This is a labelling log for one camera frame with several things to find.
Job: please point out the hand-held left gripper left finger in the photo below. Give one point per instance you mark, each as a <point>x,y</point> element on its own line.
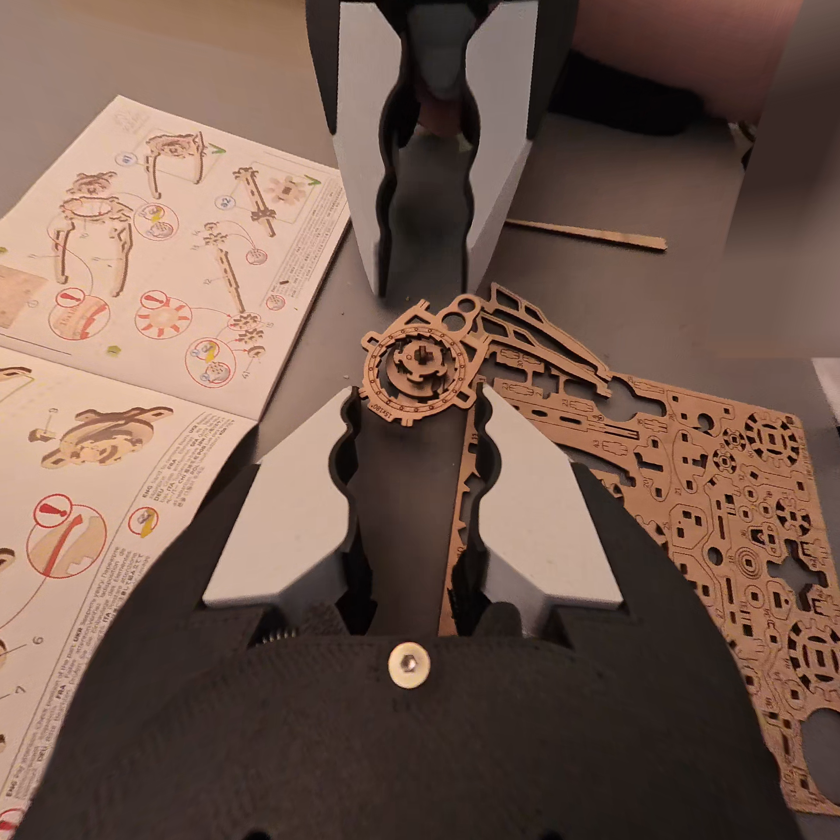
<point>289,512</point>

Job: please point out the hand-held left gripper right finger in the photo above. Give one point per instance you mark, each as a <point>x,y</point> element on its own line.
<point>544,518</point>

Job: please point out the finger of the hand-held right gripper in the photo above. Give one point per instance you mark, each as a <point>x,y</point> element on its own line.
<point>502,131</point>
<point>361,131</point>

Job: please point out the round wooden gear assembly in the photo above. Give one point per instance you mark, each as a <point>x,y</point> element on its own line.
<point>420,369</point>

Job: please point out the laser-cut plywood parts sheet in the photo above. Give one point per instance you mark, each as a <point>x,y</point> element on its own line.
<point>646,492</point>

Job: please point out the thin wooden stick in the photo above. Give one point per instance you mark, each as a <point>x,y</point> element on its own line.
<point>590,233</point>

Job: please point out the paper instruction booklet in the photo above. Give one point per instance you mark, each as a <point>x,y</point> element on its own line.
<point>197,275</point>

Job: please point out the wooden wing-shaped frame part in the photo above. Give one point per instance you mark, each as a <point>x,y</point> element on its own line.
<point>600,380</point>

